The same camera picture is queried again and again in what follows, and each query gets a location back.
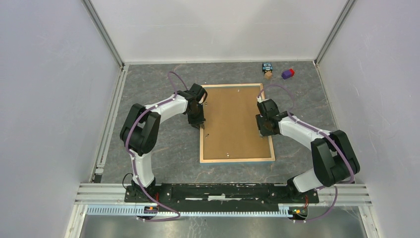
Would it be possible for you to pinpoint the brown cardboard backing board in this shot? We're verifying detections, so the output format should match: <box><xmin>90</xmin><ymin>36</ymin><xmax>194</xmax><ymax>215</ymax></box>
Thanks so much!
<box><xmin>203</xmin><ymin>86</ymin><xmax>272</xmax><ymax>160</ymax></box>

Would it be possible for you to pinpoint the blue owl toy block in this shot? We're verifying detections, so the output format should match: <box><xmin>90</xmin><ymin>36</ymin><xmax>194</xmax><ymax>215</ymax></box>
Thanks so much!
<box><xmin>262</xmin><ymin>62</ymin><xmax>273</xmax><ymax>74</ymax></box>

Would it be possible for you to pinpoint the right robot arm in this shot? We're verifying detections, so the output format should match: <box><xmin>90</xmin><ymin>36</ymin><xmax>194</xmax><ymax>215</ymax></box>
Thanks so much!
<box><xmin>256</xmin><ymin>97</ymin><xmax>360</xmax><ymax>202</ymax></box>

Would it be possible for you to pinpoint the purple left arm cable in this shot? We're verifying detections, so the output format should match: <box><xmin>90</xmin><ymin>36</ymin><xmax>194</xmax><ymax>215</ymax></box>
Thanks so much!
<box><xmin>124</xmin><ymin>71</ymin><xmax>189</xmax><ymax>223</ymax></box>

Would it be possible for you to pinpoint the light blue toothed strip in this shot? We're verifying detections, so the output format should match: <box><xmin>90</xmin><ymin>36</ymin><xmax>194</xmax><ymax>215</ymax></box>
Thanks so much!
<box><xmin>86</xmin><ymin>205</ymin><xmax>291</xmax><ymax>218</ymax></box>

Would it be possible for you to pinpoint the small wooden cube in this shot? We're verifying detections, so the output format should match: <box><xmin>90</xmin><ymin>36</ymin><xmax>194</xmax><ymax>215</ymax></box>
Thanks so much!
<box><xmin>264</xmin><ymin>71</ymin><xmax>273</xmax><ymax>80</ymax></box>

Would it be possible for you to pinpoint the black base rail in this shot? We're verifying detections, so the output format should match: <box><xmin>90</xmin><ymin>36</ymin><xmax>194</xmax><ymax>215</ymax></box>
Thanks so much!
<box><xmin>124</xmin><ymin>183</ymin><xmax>318</xmax><ymax>212</ymax></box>

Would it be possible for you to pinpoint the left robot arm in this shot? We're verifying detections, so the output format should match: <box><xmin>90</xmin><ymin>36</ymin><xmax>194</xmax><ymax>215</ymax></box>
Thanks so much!
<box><xmin>120</xmin><ymin>84</ymin><xmax>208</xmax><ymax>202</ymax></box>

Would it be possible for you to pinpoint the purple and red block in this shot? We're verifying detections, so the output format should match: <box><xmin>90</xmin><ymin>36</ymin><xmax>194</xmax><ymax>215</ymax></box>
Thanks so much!
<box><xmin>281</xmin><ymin>68</ymin><xmax>295</xmax><ymax>79</ymax></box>

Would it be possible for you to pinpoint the wooden picture frame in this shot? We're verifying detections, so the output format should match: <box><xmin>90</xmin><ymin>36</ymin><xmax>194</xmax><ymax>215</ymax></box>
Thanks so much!
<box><xmin>199</xmin><ymin>83</ymin><xmax>276</xmax><ymax>164</ymax></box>

